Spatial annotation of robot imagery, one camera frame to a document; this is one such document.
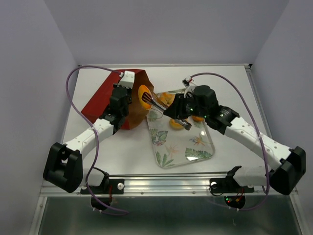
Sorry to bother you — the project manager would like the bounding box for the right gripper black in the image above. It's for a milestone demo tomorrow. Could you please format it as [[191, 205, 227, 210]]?
[[162, 93, 207, 120]]

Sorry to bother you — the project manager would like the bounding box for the long orange fake bread loaf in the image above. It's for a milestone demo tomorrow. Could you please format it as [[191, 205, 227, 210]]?
[[191, 116, 204, 122]]

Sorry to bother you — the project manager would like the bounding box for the red brown paper bag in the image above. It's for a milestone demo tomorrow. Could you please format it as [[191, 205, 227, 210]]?
[[81, 69, 154, 130]]

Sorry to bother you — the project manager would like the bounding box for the sugared orange fake donut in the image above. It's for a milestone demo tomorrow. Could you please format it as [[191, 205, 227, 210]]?
[[138, 85, 152, 110]]

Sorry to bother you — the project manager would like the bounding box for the pale twisted fake bread ring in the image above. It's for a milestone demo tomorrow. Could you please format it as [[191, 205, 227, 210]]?
[[157, 92, 176, 107]]

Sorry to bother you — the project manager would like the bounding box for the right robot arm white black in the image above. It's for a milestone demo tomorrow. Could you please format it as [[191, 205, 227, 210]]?
[[164, 85, 306, 195]]

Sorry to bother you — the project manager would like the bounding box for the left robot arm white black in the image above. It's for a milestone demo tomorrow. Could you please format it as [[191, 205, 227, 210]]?
[[43, 85, 132, 193]]

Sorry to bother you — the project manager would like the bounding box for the clear tray with leaf print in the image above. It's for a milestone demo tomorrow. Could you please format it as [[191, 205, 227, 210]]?
[[146, 88, 217, 169]]

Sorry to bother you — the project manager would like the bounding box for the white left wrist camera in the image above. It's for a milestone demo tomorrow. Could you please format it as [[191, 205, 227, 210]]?
[[118, 70, 135, 89]]

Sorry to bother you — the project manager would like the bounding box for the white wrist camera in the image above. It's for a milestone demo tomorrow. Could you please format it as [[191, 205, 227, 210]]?
[[118, 70, 135, 89], [182, 76, 195, 97]]

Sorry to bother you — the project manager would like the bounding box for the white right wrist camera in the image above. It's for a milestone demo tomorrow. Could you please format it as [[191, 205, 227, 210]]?
[[182, 76, 195, 97]]

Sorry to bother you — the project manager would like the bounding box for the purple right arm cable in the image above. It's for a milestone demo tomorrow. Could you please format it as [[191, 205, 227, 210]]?
[[188, 72, 270, 212]]

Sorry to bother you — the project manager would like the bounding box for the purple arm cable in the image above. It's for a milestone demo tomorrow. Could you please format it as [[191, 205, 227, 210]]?
[[66, 65, 129, 215], [188, 72, 270, 212]]

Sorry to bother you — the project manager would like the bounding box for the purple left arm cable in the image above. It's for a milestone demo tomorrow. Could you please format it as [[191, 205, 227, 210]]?
[[66, 65, 129, 215]]

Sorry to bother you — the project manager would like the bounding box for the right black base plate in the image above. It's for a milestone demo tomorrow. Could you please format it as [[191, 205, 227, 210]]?
[[209, 178, 255, 196]]

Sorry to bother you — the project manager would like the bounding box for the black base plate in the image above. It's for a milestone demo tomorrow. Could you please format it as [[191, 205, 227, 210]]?
[[90, 178, 125, 195], [209, 178, 255, 196]]

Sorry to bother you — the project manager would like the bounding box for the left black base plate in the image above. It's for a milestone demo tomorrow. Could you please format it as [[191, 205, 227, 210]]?
[[90, 178, 125, 195]]

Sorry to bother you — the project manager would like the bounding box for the aluminium mounting rail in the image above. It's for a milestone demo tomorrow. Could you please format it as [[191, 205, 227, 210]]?
[[40, 174, 299, 196]]

